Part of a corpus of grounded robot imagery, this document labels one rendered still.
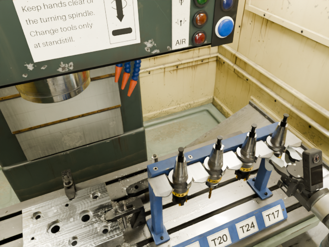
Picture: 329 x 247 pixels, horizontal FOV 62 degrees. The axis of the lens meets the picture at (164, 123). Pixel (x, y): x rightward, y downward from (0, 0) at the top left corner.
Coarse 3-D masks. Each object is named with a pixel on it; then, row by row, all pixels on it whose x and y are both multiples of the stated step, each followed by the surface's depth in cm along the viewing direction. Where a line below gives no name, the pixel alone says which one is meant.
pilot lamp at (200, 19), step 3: (198, 15) 43; (201, 15) 43; (204, 15) 44; (198, 18) 43; (201, 18) 44; (204, 18) 44; (198, 21) 44; (201, 21) 44; (204, 21) 44; (198, 24) 44; (201, 24) 44
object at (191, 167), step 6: (198, 162) 79; (192, 168) 77; (198, 168) 77; (204, 168) 77; (192, 174) 75; (198, 174) 75; (204, 174) 75; (192, 180) 74; (198, 180) 74; (204, 180) 74
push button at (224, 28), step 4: (224, 20) 46; (228, 20) 46; (220, 24) 46; (224, 24) 46; (228, 24) 46; (232, 24) 46; (220, 28) 46; (224, 28) 46; (228, 28) 46; (232, 28) 47; (220, 32) 46; (224, 32) 47; (228, 32) 47; (224, 36) 47
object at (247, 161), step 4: (236, 152) 81; (256, 152) 80; (240, 156) 79; (256, 156) 79; (244, 160) 79; (248, 160) 78; (252, 160) 78; (256, 160) 80; (244, 164) 79; (248, 164) 79
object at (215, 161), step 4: (212, 148) 73; (216, 148) 72; (220, 148) 72; (212, 152) 73; (216, 152) 72; (220, 152) 72; (212, 156) 74; (216, 156) 73; (220, 156) 73; (208, 160) 76; (212, 160) 74; (216, 160) 74; (220, 160) 74; (208, 164) 76; (212, 164) 75; (216, 164) 74; (220, 164) 75; (212, 168) 76; (216, 168) 75; (220, 168) 76
